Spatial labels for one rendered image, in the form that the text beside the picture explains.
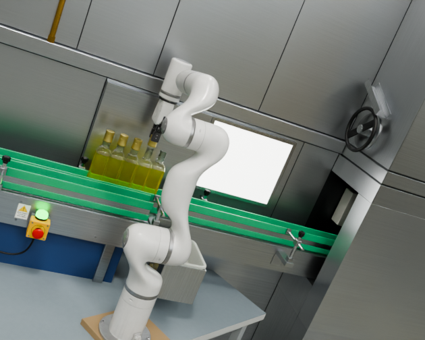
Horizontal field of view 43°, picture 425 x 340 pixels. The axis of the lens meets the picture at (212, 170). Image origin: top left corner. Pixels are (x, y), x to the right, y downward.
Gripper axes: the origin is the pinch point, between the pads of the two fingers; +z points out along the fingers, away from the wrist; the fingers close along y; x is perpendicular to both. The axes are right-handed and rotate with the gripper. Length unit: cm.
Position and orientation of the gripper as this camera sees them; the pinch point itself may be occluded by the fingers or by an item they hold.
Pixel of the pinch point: (154, 135)
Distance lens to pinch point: 219.2
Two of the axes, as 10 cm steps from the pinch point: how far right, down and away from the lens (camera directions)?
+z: -3.7, 8.9, 2.7
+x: 9.0, 2.6, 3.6
